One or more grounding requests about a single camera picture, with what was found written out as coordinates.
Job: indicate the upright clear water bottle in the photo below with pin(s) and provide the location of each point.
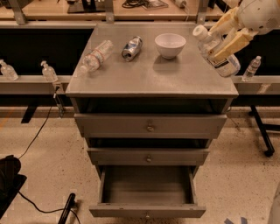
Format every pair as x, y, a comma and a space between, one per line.
251, 69

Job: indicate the white ceramic bowl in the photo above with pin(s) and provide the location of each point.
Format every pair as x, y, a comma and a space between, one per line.
169, 45

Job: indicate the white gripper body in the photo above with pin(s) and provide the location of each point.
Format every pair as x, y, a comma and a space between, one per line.
257, 15

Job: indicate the crushed silver blue can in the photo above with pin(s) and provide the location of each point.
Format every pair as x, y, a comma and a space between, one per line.
132, 48

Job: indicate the grey top drawer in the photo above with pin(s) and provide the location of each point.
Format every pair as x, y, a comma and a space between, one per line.
150, 126

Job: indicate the black stand leg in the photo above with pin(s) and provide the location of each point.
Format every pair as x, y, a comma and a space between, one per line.
66, 210

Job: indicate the black object lower left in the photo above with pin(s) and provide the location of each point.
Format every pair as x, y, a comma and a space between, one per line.
11, 181

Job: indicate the sanitizer pump bottle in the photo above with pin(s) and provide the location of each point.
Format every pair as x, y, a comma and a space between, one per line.
48, 72
8, 71

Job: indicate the grey metal drawer cabinet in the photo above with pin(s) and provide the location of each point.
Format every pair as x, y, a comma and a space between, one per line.
150, 84

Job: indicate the grey middle drawer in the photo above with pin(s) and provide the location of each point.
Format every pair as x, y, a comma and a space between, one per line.
147, 156

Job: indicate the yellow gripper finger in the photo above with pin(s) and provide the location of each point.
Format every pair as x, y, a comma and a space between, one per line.
228, 22
233, 43

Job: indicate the far left sanitizer pump bottle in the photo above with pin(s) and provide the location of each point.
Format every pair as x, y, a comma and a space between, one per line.
8, 71

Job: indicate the blue label plastic bottle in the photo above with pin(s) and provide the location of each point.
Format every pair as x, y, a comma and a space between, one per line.
208, 44

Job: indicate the black right table leg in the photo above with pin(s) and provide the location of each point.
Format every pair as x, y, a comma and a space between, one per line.
264, 127

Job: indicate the grey open bottom drawer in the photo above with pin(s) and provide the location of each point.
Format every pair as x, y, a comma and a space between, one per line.
147, 192

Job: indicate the clear red label water bottle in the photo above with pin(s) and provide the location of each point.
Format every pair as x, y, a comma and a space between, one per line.
94, 60

